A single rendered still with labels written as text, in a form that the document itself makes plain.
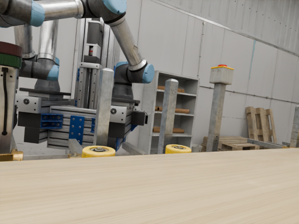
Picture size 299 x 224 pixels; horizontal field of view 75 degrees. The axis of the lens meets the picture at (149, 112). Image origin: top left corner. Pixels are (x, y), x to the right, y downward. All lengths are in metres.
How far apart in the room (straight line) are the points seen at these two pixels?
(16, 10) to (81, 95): 0.78
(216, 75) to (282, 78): 5.74
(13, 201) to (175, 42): 3.86
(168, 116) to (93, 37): 0.89
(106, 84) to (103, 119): 0.11
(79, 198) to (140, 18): 3.57
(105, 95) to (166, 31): 3.39
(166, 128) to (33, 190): 0.51
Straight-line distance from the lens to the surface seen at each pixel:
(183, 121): 3.92
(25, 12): 0.77
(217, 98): 0.90
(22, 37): 1.33
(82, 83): 1.42
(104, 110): 0.62
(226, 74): 0.90
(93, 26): 1.46
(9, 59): 0.54
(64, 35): 3.33
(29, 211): 0.28
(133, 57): 1.10
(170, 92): 0.73
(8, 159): 0.61
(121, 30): 1.04
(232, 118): 5.09
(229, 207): 0.33
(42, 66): 1.02
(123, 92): 1.22
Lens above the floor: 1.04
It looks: 3 degrees down
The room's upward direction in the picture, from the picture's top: 6 degrees clockwise
